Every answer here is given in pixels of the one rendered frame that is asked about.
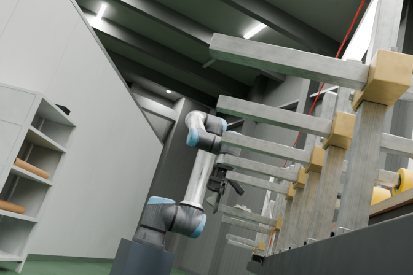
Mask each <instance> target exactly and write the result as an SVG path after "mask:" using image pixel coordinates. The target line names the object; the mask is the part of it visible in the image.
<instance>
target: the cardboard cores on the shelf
mask: <svg viewBox="0 0 413 275"><path fill-rule="evenodd" d="M13 165H15V166H18V167H19V168H22V169H24V170H26V171H29V172H31V173H33V174H35V175H37V176H39V177H42V178H44V179H48V178H49V173H48V172H46V171H43V170H41V169H39V168H37V167H35V166H33V165H31V164H29V163H27V162H25V161H23V160H21V159H19V158H16V159H15V161H14V163H13ZM0 209H2V210H5V211H9V212H14V213H18V214H23V213H24V212H25V207H23V206H20V205H17V204H14V203H11V202H9V201H5V200H2V199H0Z"/></svg>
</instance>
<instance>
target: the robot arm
mask: <svg viewBox="0 0 413 275"><path fill-rule="evenodd" d="M185 124H186V126H187V127H188V129H189V134H188V136H187V142H186V143H187V145H189V146H190V147H194V148H196V149H198V150H199V151H198V153H197V157H196V159H195V163H194V167H193V170H192V174H191V178H190V181H189V185H188V187H187V191H186V195H185V197H184V200H183V201H182V202H180V203H179V206H177V205H175V201H173V200H171V199H167V198H161V197H157V196H152V197H150V199H149V201H148V203H147V206H146V209H145V212H144V215H143V219H142V221H141V225H140V228H139V229H138V231H137V232H136V233H135V235H134V236H133V237H132V241H133V242H137V243H140V244H143V245H145V246H149V247H153V248H156V249H160V250H165V234H166V231H169V232H172V233H176V234H180V235H182V236H185V237H188V238H194V239H196V238H198V237H199V236H200V234H201V232H202V230H203V227H204V226H205V222H206V219H207V216H206V215H205V214H203V212H204V208H203V206H202V204H203V200H204V197H205V193H206V190H207V189H208V190H211V191H212V192H214V194H213V196H212V197H208V198H207V199H206V201H207V203H208V204H209V205H211V206H213V207H214V211H213V214H215V213H216V212H217V211H218V207H219V204H221V200H222V198H223V195H224V194H225V191H226V188H227V184H228V182H229V183H230V184H231V186H232V187H233V188H234V189H235V191H236V192H237V193H238V194H239V195H240V196H242V195H243V194H244V192H245V191H244V188H243V187H242V186H240V184H239V183H238V182H234V181H231V180H227V179H226V173H227V171H232V170H234V169H235V167H232V166H228V165H224V163H223V161H224V157H225V155H226V154H228V155H233V156H236V157H239V154H240V151H241V149H240V148H237V147H233V146H230V145H225V144H222V143H221V136H222V132H223V131H226V128H227V123H226V121H225V120H224V119H221V118H220V117H215V116H213V115H210V114H207V113H205V112H200V111H196V110H195V111H191V112H189V113H188V114H187V115H186V118H185ZM215 156H217V157H218V159H217V162H216V164H214V165H213V163H214V159H215ZM212 168H213V170H212ZM211 170H212V172H211ZM222 171H223V172H222Z"/></svg>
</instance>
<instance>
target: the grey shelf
mask: <svg viewBox="0 0 413 275"><path fill-rule="evenodd" d="M31 125H32V126H31ZM78 127H79V125H78V124H77V123H76V122H75V121H73V120H72V119H71V118H70V117H69V116H67V115H66V114H65V113H64V112H63V111H62V110H61V109H60V108H59V107H57V106H56V105H55V104H54V103H53V102H51V100H50V99H49V98H47V97H46V96H45V95H44V94H43V93H41V92H38V91H33V90H29V89H25V88H21V87H16V86H13V85H9V84H6V83H1V82H0V199H2V200H5V201H9V202H11V203H14V204H17V205H20V206H23V207H25V212H24V213H23V214H18V213H14V212H9V211H5V210H2V209H0V261H15V262H18V265H17V267H16V270H15V272H17V273H20V272H21V270H22V268H23V265H24V262H25V260H26V257H27V255H28V252H29V250H30V247H31V245H32V243H33V240H34V237H35V235H36V232H37V229H38V228H39V225H40V222H41V220H42V217H43V215H44V212H45V210H46V207H47V205H48V203H49V200H50V197H51V195H52V192H53V190H54V188H55V185H56V183H57V180H58V177H59V175H60V173H61V170H62V167H63V165H64V163H65V160H66V157H67V155H68V152H69V150H70V148H71V145H72V143H73V140H74V137H75V135H76V133H77V130H78ZM38 130H39V131H38ZM40 131H41V132H40ZM44 134H45V135H44ZM16 158H19V159H21V160H23V161H25V162H27V163H29V164H31V165H33V166H35V167H37V168H39V169H41V170H43V171H46V172H48V173H49V178H48V179H44V178H42V177H39V176H37V175H35V174H33V173H31V172H29V171H26V170H24V169H22V168H19V167H18V166H15V165H13V163H14V161H15V159H16Z"/></svg>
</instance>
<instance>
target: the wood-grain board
mask: <svg viewBox="0 0 413 275"><path fill-rule="evenodd" d="M409 203H413V187H412V188H410V189H408V190H405V191H403V192H401V193H399V194H397V195H394V196H392V197H390V198H387V199H385V200H383V201H381V202H379V203H376V204H374V205H372V206H371V209H370V213H369V218H370V217H373V216H376V215H379V214H382V213H384V212H387V211H390V210H392V209H396V208H398V207H401V206H404V205H407V204H409ZM336 223H337V221H336V222H333V223H332V227H331V229H333V228H335V227H336Z"/></svg>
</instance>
